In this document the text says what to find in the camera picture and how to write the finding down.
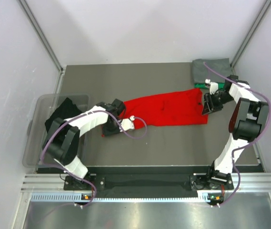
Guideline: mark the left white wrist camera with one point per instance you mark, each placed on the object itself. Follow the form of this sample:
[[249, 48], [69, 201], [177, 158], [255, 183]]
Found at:
[[127, 124]]

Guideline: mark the folded green t shirt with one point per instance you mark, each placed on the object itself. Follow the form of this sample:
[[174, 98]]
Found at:
[[202, 85]]

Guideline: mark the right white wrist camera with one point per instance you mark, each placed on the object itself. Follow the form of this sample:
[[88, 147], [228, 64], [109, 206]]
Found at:
[[212, 86]]

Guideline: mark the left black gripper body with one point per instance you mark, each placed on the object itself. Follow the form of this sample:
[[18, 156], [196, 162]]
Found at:
[[110, 128]]

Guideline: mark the aluminium frame post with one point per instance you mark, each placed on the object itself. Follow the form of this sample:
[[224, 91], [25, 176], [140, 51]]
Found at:
[[251, 32], [33, 21]]

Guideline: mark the clear plastic bin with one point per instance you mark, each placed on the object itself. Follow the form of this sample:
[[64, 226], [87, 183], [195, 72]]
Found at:
[[37, 133]]

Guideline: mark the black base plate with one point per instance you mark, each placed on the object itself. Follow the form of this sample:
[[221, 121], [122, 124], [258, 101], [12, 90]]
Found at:
[[185, 182]]

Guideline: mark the folded grey t shirt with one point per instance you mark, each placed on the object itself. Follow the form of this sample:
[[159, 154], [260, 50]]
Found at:
[[200, 72]]

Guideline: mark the left aluminium frame post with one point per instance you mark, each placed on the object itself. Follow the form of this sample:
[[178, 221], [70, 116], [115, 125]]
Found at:
[[33, 21]]

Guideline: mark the right aluminium frame post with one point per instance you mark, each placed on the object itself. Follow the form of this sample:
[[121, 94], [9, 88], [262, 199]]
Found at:
[[251, 32]]

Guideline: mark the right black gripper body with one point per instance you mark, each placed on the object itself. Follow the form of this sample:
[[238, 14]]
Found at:
[[216, 100]]

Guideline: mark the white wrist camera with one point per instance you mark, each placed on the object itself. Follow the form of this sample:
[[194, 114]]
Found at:
[[127, 124], [212, 86]]

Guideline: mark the red t shirt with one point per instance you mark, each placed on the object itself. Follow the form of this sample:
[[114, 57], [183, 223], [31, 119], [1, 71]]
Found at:
[[169, 109]]

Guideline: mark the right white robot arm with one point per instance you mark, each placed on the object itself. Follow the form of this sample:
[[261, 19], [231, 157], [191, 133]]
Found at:
[[247, 122]]

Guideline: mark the black t shirt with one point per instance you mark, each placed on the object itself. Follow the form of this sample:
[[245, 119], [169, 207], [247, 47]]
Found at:
[[67, 109]]

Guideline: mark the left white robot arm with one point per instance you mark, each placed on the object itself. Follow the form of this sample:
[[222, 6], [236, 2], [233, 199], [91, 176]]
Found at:
[[63, 134]]

